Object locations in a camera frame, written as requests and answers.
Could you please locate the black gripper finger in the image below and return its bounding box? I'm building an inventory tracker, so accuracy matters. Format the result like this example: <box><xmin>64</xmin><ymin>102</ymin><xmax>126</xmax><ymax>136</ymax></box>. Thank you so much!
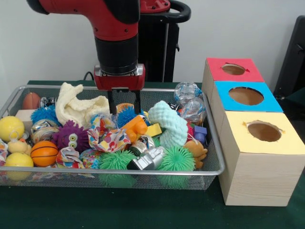
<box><xmin>108</xmin><ymin>91</ymin><xmax>117</xmax><ymax>115</ymax></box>
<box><xmin>134</xmin><ymin>91</ymin><xmax>141</xmax><ymax>115</ymax></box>

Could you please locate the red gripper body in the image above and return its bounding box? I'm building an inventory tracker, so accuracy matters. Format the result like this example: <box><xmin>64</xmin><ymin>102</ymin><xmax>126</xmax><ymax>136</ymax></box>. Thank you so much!
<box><xmin>94</xmin><ymin>74</ymin><xmax>145</xmax><ymax>94</ymax></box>

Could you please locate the colourful polka dot cloth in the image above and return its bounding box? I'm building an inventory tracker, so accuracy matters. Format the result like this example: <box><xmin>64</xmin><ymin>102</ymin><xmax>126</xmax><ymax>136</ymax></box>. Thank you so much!
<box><xmin>87</xmin><ymin>114</ymin><xmax>131</xmax><ymax>153</ymax></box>

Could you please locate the wooden box with three holes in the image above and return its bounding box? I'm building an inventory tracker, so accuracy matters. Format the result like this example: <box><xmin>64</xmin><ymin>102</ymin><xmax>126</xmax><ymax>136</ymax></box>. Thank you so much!
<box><xmin>202</xmin><ymin>58</ymin><xmax>305</xmax><ymax>207</ymax></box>

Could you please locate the blue spiky ball with eyes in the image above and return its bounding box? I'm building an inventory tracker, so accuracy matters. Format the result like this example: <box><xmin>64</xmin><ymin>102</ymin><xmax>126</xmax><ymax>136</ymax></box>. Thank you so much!
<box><xmin>116</xmin><ymin>106</ymin><xmax>149</xmax><ymax>128</ymax></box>

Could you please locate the cream knitted cloth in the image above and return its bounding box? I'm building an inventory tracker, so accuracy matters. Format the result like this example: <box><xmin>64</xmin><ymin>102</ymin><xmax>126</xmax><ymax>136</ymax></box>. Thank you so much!
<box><xmin>55</xmin><ymin>83</ymin><xmax>112</xmax><ymax>128</ymax></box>

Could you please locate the mint green foam cloth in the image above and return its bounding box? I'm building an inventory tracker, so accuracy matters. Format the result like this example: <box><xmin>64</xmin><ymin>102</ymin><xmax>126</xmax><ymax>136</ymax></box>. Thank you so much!
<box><xmin>148</xmin><ymin>101</ymin><xmax>189</xmax><ymax>149</ymax></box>

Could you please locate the purple furry monster toy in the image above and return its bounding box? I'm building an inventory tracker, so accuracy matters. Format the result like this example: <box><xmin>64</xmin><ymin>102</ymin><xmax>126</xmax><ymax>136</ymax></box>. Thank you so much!
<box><xmin>51</xmin><ymin>120</ymin><xmax>90</xmax><ymax>152</ymax></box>

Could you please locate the green spiky ball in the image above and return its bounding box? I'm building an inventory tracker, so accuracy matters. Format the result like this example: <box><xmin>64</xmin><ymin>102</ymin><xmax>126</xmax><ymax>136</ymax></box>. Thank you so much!
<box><xmin>157</xmin><ymin>146</ymin><xmax>196</xmax><ymax>189</ymax></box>
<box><xmin>98</xmin><ymin>150</ymin><xmax>137</xmax><ymax>188</ymax></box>

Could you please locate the orange toy basketball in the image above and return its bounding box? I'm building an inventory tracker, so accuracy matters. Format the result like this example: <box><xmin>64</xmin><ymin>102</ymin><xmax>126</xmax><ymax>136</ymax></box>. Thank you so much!
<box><xmin>30</xmin><ymin>140</ymin><xmax>59</xmax><ymax>167</ymax></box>

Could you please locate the dark green table cloth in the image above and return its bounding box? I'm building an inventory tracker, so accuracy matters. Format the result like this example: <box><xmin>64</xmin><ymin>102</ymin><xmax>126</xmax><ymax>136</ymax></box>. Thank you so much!
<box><xmin>0</xmin><ymin>80</ymin><xmax>305</xmax><ymax>229</ymax></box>

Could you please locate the yellow ball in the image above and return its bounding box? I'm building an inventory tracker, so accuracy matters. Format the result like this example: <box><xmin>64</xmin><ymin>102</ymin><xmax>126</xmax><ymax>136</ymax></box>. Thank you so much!
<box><xmin>4</xmin><ymin>152</ymin><xmax>34</xmax><ymax>181</ymax></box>

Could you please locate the black monitor panel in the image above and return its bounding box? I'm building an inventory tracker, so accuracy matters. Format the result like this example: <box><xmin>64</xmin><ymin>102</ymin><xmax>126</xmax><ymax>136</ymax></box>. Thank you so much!
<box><xmin>274</xmin><ymin>16</ymin><xmax>305</xmax><ymax>98</ymax></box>

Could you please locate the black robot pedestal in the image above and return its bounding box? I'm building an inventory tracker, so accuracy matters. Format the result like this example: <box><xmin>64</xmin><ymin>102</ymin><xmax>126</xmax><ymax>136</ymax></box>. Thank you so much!
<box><xmin>138</xmin><ymin>0</ymin><xmax>191</xmax><ymax>83</ymax></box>

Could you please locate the wire mesh bin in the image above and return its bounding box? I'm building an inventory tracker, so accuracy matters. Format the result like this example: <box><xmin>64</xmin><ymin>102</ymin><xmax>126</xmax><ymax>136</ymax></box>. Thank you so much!
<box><xmin>0</xmin><ymin>85</ymin><xmax>225</xmax><ymax>190</ymax></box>

